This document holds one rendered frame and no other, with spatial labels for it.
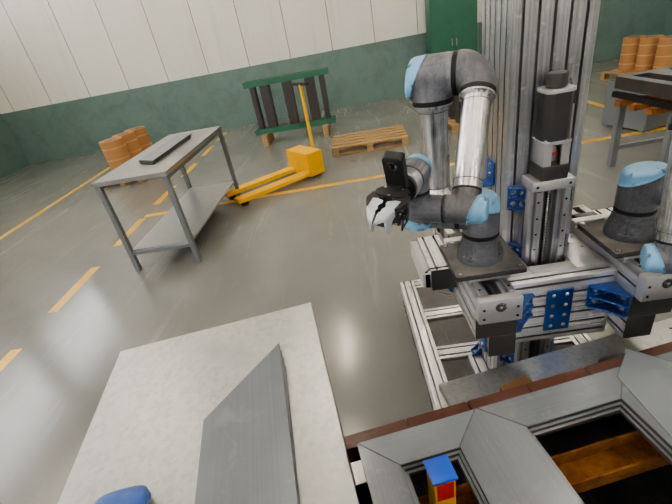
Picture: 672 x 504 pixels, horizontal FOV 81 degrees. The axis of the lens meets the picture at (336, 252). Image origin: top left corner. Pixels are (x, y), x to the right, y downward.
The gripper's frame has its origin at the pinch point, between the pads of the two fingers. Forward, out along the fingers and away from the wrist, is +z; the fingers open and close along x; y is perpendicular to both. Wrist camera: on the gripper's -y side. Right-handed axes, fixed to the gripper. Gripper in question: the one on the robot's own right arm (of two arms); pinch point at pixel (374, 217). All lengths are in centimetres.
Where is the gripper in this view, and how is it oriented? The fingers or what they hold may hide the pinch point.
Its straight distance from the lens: 79.5
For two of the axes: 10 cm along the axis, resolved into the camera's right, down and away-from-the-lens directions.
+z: -4.1, 5.1, -7.5
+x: -9.1, -1.9, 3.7
